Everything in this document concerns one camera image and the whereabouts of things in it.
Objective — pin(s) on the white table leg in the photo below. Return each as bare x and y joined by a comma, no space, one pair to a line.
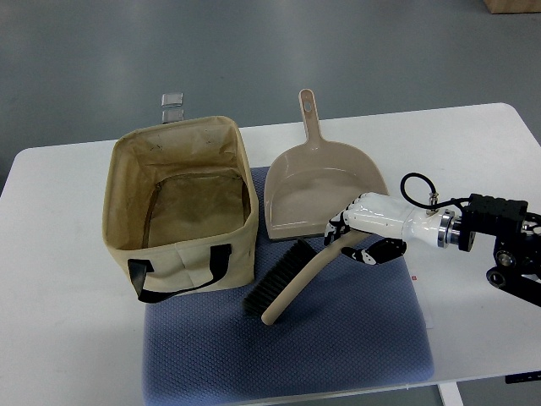
450,394

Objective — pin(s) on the black table control box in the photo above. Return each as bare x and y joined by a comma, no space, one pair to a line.
523,377

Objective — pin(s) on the beige hand broom black bristles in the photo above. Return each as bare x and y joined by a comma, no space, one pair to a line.
282,284

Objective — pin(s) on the lower grey floor plate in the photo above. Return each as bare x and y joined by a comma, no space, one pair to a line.
172,115

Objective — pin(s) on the yellow fabric bag black handles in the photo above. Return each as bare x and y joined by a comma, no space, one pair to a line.
181,212

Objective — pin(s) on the beige plastic dustpan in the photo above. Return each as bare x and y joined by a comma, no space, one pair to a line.
310,183

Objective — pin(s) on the brown cardboard box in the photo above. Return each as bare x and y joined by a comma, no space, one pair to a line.
513,6

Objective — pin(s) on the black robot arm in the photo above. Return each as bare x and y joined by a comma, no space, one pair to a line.
516,230

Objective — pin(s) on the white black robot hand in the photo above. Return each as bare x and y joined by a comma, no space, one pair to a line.
395,221

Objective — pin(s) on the blue textured mat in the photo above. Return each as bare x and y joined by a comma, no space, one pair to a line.
354,326

